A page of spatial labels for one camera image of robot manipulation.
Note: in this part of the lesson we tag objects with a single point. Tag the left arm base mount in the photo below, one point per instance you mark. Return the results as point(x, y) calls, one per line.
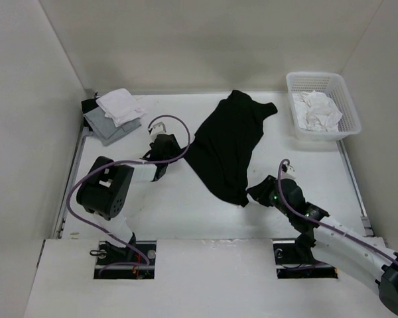
point(122, 263)

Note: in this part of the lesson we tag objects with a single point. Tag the folded white tank top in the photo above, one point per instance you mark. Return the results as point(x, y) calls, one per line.
point(120, 106)

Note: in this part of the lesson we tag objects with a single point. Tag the folded black tank top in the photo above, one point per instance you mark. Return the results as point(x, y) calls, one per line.
point(87, 106)

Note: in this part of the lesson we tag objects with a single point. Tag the black tank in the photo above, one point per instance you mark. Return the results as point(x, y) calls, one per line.
point(87, 106)
point(223, 145)

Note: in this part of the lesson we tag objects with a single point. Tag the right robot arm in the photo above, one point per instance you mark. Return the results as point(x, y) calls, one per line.
point(328, 241)

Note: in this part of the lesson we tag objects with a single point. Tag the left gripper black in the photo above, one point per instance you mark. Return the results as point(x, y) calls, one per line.
point(176, 151)

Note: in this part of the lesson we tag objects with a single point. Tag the white tank top in basket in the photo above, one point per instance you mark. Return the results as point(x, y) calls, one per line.
point(316, 112)

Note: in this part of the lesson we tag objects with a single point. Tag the folded grey tank top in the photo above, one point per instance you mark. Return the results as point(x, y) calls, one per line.
point(105, 129)

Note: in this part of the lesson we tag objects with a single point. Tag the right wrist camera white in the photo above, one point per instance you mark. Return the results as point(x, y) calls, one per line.
point(288, 172)

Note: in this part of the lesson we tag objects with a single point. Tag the white plastic laundry basket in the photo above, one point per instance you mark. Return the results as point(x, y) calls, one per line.
point(334, 86)

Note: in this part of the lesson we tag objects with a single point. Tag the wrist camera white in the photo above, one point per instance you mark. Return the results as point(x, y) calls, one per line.
point(156, 129)
point(288, 172)

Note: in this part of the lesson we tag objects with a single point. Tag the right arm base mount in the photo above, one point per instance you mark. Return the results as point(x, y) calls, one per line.
point(294, 263)

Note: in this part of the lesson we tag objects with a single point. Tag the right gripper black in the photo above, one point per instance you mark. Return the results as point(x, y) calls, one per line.
point(259, 191)

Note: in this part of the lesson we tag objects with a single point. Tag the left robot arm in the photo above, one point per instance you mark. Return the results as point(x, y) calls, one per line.
point(103, 194)

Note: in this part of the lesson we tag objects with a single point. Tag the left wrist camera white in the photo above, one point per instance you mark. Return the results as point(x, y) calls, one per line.
point(156, 129)

